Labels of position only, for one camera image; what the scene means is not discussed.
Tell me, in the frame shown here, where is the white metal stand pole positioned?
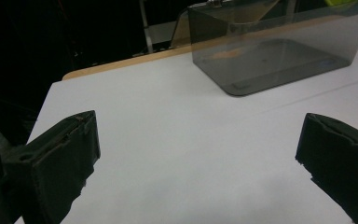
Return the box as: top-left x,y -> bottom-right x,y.
138,0 -> 154,54

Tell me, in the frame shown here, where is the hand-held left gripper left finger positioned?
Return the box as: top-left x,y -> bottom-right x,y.
3,110 -> 102,224

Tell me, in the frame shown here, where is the green cartoon phone case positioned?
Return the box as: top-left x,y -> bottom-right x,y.
324,0 -> 358,7

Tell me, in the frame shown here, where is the transparent grey plastic box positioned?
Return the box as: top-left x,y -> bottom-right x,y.
187,0 -> 358,97

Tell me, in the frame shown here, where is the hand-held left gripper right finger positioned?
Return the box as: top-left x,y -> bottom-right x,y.
295,112 -> 358,224

